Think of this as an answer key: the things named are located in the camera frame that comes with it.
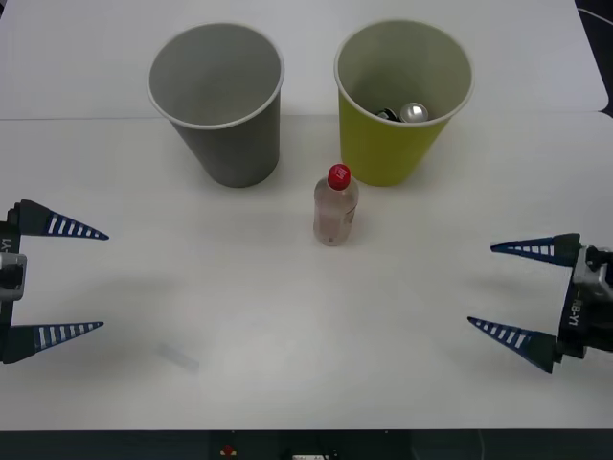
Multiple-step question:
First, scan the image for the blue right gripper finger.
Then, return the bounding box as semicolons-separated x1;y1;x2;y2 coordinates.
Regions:
489;232;582;270
466;315;565;375

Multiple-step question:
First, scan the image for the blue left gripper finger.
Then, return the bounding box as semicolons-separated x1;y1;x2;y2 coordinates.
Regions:
0;321;105;366
6;198;110;242

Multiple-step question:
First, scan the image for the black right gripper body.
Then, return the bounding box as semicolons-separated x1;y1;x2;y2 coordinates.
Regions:
555;281;613;357

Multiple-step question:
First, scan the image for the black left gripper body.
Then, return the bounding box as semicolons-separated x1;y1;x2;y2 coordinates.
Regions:
0;219;23;357

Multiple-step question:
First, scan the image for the clear bottle with red cap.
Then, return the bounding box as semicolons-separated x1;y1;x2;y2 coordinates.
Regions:
312;163;360;248

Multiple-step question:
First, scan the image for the silver drink can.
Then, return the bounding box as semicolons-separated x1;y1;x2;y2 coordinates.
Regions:
398;102;430;124

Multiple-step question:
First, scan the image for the yellow-green plastic bin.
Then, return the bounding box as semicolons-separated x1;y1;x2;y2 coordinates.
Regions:
333;18;475;188

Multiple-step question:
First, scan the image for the grey plastic bin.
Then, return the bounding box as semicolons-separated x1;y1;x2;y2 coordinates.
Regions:
146;21;286;189

